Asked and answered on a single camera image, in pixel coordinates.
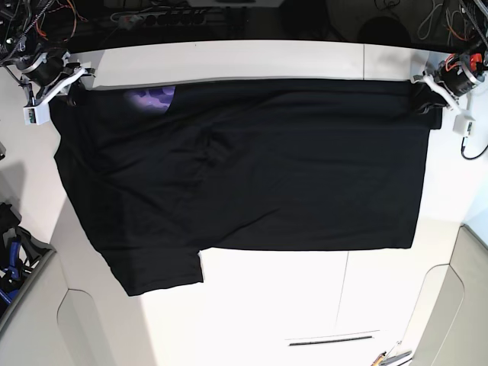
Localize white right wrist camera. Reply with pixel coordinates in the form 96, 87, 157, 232
23, 105, 50, 125

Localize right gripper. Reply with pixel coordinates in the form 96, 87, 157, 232
21, 51, 95, 108

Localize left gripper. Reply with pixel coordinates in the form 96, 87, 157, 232
411, 56, 486, 114

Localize black power strip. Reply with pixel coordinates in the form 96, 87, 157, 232
110, 9, 207, 31

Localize black T-shirt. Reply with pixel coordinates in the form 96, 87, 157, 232
50, 79, 442, 296

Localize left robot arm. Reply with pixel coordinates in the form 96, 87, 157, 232
412, 1, 487, 114

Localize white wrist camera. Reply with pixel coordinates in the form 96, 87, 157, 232
23, 105, 50, 125
453, 112, 475, 137

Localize tools at bottom edge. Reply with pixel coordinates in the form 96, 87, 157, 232
371, 341, 413, 366

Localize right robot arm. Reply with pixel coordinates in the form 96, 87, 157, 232
1, 1, 95, 108

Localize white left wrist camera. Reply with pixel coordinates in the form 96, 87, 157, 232
453, 112, 475, 137

